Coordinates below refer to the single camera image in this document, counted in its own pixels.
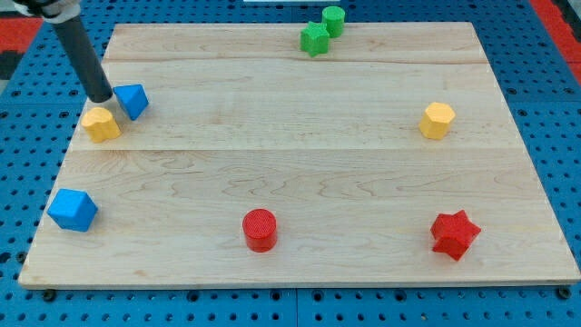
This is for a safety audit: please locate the blue triangle block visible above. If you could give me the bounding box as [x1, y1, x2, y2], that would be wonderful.
[113, 84, 149, 121]

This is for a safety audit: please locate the yellow hexagon block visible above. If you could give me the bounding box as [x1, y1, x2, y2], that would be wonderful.
[419, 102, 456, 140]

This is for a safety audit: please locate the red star block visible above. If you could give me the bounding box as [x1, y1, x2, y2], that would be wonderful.
[430, 210, 481, 261]

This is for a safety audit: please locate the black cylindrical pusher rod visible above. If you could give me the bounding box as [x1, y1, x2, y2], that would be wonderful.
[53, 15, 113, 103]

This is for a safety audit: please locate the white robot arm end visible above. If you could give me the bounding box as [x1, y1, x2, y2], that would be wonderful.
[13, 0, 81, 24]

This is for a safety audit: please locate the light wooden board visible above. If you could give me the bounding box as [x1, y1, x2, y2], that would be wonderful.
[18, 22, 580, 290]

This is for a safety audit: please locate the red cylinder block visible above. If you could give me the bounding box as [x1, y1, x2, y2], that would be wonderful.
[241, 208, 278, 253]

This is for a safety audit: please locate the blue cube block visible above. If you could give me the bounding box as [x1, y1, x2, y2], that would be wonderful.
[47, 189, 98, 233]

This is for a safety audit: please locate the green star block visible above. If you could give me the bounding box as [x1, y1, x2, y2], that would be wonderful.
[300, 22, 330, 57]

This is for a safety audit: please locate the yellow heart block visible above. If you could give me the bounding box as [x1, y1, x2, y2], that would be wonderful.
[81, 107, 122, 143]

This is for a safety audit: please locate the green cylinder block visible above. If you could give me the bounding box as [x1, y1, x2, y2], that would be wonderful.
[321, 5, 346, 38]

